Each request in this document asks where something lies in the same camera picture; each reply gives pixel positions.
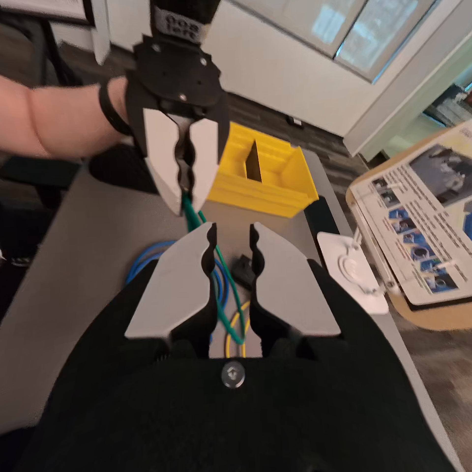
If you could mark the small floor socket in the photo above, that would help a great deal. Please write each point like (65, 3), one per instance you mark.
(295, 122)

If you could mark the person's left forearm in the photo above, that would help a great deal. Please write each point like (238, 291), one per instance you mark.
(16, 114)

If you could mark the yellow plastic bin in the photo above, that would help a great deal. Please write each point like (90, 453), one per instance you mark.
(280, 191)

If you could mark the bookshelf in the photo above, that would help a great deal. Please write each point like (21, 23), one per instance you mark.
(450, 103)

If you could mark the printed instruction poster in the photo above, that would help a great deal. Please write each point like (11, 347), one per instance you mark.
(424, 221)

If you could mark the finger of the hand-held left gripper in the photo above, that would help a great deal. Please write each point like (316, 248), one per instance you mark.
(160, 155)
(206, 155)

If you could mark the black ethernet port coupler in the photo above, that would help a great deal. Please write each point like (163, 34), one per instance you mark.
(241, 271)

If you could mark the round wooden table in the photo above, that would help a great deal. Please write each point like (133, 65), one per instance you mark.
(424, 318)

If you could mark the white mounting plate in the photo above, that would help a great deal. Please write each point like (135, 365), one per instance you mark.
(332, 254)

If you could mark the glass window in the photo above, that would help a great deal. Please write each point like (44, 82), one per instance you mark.
(332, 25)

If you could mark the black pad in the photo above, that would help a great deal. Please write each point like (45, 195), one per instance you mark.
(320, 217)

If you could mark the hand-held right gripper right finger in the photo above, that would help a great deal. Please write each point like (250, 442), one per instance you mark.
(291, 291)

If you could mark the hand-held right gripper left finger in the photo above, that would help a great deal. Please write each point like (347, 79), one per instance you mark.
(173, 291)

